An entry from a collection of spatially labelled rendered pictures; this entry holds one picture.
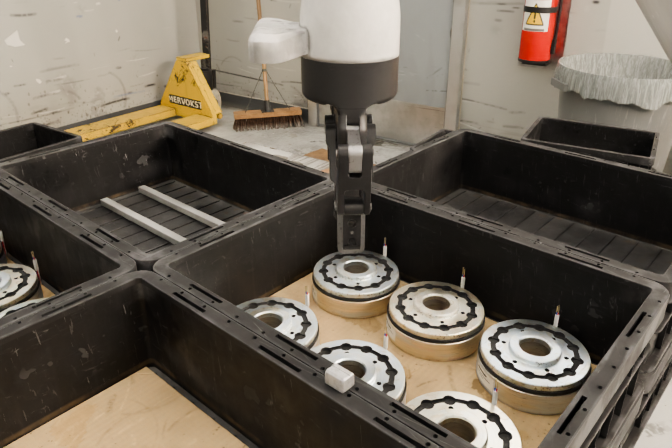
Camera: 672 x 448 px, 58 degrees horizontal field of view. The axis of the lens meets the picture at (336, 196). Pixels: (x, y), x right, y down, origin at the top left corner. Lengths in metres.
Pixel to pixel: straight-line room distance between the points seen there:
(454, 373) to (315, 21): 0.37
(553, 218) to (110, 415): 0.67
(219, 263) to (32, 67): 3.44
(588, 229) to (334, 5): 0.62
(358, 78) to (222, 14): 4.15
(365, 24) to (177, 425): 0.38
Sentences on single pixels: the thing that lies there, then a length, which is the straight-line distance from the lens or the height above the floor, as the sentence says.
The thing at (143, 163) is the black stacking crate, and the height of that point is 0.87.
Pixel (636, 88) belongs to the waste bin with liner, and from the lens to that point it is 2.67.
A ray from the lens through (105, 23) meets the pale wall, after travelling 4.28.
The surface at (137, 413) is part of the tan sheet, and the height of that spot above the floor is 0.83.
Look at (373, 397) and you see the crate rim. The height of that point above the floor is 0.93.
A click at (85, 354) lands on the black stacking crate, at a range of 0.61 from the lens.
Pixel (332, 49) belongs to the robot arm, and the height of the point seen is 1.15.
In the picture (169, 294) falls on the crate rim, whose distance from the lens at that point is 0.57.
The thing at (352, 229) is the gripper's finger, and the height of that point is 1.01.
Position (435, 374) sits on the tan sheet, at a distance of 0.62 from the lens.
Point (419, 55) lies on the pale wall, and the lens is 3.62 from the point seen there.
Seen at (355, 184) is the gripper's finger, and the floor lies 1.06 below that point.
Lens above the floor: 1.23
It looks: 24 degrees down
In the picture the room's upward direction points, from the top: straight up
